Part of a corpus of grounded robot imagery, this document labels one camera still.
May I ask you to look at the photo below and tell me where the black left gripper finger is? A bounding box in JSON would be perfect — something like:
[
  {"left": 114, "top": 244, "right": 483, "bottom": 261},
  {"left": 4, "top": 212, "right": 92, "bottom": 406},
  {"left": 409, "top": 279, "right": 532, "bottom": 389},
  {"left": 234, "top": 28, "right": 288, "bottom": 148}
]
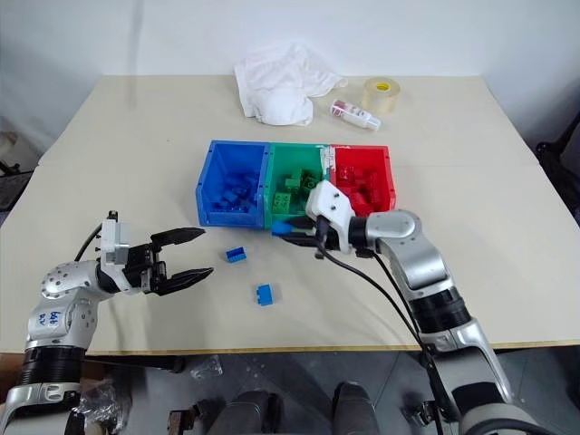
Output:
[
  {"left": 150, "top": 227, "right": 208, "bottom": 253},
  {"left": 159, "top": 266, "right": 215, "bottom": 296}
]

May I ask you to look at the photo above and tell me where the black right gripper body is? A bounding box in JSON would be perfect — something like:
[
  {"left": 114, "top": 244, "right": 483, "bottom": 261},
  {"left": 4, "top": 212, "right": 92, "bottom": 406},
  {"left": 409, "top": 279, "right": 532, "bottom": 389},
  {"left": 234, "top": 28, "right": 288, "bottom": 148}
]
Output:
[{"left": 314, "top": 217, "right": 342, "bottom": 253}]

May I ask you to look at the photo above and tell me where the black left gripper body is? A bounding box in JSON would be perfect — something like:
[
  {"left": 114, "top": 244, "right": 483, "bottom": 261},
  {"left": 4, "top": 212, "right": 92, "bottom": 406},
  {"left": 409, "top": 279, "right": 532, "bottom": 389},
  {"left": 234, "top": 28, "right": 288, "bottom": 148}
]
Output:
[{"left": 121, "top": 241, "right": 169, "bottom": 296}]

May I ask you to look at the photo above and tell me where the blue plastic bin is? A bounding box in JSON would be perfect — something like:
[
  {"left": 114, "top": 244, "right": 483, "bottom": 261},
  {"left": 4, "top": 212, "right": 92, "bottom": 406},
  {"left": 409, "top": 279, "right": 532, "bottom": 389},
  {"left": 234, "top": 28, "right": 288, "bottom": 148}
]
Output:
[{"left": 194, "top": 139, "right": 272, "bottom": 229}]

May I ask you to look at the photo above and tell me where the red toy brick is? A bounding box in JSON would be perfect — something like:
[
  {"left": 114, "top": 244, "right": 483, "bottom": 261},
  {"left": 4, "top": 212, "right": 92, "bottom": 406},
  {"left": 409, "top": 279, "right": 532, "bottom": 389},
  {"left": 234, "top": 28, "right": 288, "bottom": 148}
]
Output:
[
  {"left": 351, "top": 189, "right": 378, "bottom": 215},
  {"left": 358, "top": 169, "right": 382, "bottom": 191},
  {"left": 337, "top": 165, "right": 360, "bottom": 187}
]

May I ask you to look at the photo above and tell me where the green plastic bin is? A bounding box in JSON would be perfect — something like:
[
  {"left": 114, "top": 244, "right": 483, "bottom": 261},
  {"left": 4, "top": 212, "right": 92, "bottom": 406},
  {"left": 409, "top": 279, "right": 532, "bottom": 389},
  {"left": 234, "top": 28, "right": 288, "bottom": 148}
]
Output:
[{"left": 262, "top": 141, "right": 334, "bottom": 230}]

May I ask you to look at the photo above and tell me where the white tape strip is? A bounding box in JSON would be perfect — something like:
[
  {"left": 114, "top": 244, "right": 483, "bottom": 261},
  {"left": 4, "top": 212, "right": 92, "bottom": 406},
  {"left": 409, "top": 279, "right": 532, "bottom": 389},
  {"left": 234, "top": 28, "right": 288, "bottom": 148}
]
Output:
[{"left": 318, "top": 143, "right": 337, "bottom": 177}]

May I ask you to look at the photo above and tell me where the red plastic bin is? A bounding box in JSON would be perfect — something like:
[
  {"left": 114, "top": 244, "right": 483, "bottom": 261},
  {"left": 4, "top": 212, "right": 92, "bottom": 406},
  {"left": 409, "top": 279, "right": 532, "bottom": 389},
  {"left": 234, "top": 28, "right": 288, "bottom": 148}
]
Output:
[{"left": 328, "top": 144, "right": 398, "bottom": 217}]

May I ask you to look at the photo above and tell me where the clear plastic bag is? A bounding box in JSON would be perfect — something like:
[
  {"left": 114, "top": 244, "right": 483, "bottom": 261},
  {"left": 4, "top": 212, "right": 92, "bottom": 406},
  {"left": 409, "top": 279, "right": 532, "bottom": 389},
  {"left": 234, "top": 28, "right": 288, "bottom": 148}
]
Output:
[
  {"left": 78, "top": 378, "right": 133, "bottom": 432},
  {"left": 189, "top": 354, "right": 226, "bottom": 382}
]

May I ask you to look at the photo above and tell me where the small white labelled bottle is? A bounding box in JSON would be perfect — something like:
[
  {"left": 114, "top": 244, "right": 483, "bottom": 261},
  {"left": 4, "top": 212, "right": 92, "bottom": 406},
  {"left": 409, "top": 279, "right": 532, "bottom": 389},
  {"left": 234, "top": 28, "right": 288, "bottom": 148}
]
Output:
[{"left": 329, "top": 98, "right": 383, "bottom": 133}]

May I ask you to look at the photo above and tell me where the clear packing tape roll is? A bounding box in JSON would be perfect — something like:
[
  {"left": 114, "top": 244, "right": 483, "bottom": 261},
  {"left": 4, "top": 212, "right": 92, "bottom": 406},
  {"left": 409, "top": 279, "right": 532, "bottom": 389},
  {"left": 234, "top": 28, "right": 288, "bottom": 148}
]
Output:
[{"left": 363, "top": 76, "right": 404, "bottom": 117}]

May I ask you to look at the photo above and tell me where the white crumpled cloth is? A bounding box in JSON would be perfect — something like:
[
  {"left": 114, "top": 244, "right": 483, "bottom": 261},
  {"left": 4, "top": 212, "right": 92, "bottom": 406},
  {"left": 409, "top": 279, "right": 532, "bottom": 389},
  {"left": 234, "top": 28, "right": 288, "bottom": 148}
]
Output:
[{"left": 233, "top": 41, "right": 350, "bottom": 128}]

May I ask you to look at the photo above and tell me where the dark floor clutter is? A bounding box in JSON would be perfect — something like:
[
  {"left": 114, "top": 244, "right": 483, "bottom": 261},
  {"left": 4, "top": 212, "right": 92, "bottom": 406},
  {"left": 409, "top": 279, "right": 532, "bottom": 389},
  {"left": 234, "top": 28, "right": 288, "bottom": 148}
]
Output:
[{"left": 0, "top": 118, "right": 29, "bottom": 210}]

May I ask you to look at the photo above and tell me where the black chair base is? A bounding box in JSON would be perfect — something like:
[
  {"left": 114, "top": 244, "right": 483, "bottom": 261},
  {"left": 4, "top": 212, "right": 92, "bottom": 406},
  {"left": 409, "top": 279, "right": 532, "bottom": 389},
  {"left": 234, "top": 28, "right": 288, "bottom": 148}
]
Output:
[{"left": 536, "top": 108, "right": 580, "bottom": 182}]

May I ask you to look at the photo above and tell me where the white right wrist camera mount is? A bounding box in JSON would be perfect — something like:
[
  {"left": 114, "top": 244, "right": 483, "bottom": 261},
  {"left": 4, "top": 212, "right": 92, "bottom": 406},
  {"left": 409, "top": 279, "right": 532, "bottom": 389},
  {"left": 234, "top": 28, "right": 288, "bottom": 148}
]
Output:
[{"left": 304, "top": 179, "right": 359, "bottom": 254}]

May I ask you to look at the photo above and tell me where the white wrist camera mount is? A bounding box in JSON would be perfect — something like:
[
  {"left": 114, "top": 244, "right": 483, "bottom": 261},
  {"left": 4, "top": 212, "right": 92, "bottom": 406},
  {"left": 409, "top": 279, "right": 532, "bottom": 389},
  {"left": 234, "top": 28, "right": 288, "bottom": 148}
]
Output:
[
  {"left": 304, "top": 179, "right": 359, "bottom": 254},
  {"left": 96, "top": 218, "right": 133, "bottom": 269}
]

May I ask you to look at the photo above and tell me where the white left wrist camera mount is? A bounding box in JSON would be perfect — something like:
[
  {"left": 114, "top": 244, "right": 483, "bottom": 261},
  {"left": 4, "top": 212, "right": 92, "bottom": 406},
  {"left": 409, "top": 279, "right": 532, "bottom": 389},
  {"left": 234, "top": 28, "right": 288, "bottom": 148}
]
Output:
[{"left": 96, "top": 218, "right": 133, "bottom": 269}]

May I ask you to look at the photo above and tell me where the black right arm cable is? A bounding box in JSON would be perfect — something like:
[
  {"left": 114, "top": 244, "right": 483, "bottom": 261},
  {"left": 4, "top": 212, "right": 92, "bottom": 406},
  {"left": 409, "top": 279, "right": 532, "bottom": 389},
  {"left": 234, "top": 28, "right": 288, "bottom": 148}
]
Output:
[
  {"left": 314, "top": 246, "right": 459, "bottom": 422},
  {"left": 356, "top": 249, "right": 430, "bottom": 353}
]

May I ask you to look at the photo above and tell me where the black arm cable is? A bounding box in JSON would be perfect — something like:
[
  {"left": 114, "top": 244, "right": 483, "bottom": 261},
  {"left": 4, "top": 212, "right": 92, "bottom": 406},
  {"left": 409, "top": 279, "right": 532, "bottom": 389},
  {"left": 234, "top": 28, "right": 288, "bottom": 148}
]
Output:
[
  {"left": 314, "top": 246, "right": 459, "bottom": 422},
  {"left": 356, "top": 249, "right": 430, "bottom": 353},
  {"left": 73, "top": 220, "right": 112, "bottom": 263}
]

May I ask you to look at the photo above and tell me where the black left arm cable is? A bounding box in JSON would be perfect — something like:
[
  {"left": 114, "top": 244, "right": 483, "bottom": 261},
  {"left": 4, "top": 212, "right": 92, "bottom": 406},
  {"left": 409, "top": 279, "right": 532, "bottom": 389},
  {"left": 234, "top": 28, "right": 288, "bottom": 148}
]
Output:
[{"left": 73, "top": 220, "right": 112, "bottom": 263}]

